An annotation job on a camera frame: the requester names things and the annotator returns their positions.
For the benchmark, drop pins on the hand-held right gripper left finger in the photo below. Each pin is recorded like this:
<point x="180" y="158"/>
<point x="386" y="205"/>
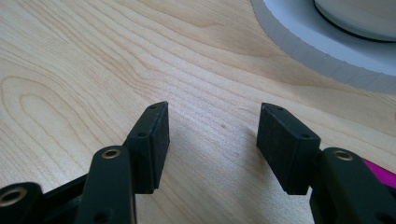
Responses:
<point x="149" y="146"/>

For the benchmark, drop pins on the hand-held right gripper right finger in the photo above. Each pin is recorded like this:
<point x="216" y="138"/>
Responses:
<point x="286" y="149"/>

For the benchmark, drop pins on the magenta strip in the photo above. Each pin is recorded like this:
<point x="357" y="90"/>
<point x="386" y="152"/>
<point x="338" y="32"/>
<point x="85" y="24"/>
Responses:
<point x="381" y="174"/>

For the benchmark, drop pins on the round grey foam mat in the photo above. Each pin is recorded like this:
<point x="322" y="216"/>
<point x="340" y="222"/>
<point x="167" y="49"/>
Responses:
<point x="314" y="43"/>

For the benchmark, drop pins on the round white appliance base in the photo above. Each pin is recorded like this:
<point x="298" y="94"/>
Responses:
<point x="358" y="15"/>

